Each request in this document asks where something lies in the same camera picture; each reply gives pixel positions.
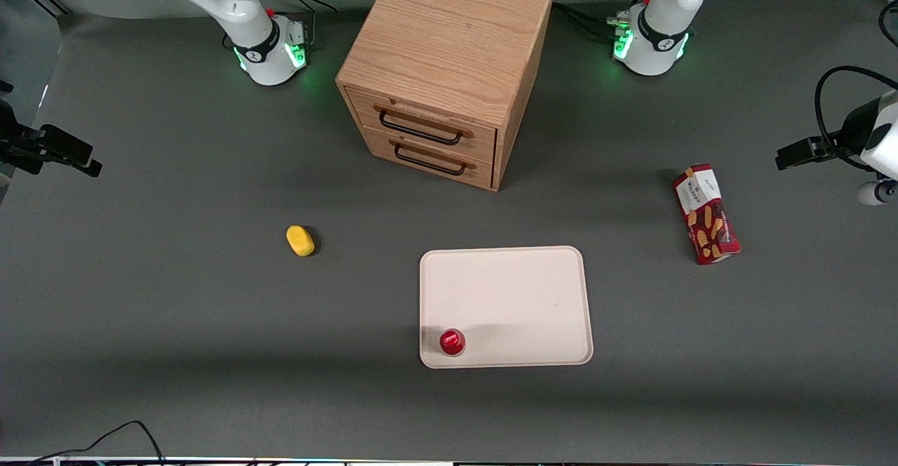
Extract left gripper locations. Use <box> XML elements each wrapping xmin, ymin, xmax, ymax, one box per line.
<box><xmin>775</xmin><ymin>96</ymin><xmax>882</xmax><ymax>171</ymax></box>

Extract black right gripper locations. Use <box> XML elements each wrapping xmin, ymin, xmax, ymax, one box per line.
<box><xmin>0</xmin><ymin>80</ymin><xmax>103</xmax><ymax>178</ymax></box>

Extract red cookie box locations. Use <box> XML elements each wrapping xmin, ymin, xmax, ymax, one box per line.
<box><xmin>672</xmin><ymin>163</ymin><xmax>742</xmax><ymax>266</ymax></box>

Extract beige plastic tray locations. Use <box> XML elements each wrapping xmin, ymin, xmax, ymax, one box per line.
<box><xmin>419</xmin><ymin>246</ymin><xmax>594</xmax><ymax>369</ymax></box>

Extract yellow sponge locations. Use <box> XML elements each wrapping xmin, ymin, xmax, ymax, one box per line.
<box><xmin>286</xmin><ymin>225</ymin><xmax>316</xmax><ymax>258</ymax></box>

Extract wooden drawer cabinet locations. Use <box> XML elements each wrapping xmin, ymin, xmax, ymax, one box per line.
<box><xmin>335</xmin><ymin>0</ymin><xmax>556</xmax><ymax>192</ymax></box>

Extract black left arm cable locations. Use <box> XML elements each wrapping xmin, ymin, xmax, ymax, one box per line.
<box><xmin>814</xmin><ymin>65</ymin><xmax>898</xmax><ymax>172</ymax></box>

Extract black left arm base cables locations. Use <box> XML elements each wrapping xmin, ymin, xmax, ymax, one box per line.
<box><xmin>553</xmin><ymin>0</ymin><xmax>657</xmax><ymax>40</ymax></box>

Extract black cable at table edge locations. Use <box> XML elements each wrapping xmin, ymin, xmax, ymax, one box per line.
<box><xmin>27</xmin><ymin>420</ymin><xmax>166</xmax><ymax>466</ymax></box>

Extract wooden drawer with black handle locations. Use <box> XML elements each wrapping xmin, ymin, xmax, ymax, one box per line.
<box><xmin>344</xmin><ymin>87</ymin><xmax>498</xmax><ymax>166</ymax></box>
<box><xmin>361</xmin><ymin>126</ymin><xmax>495</xmax><ymax>190</ymax></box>

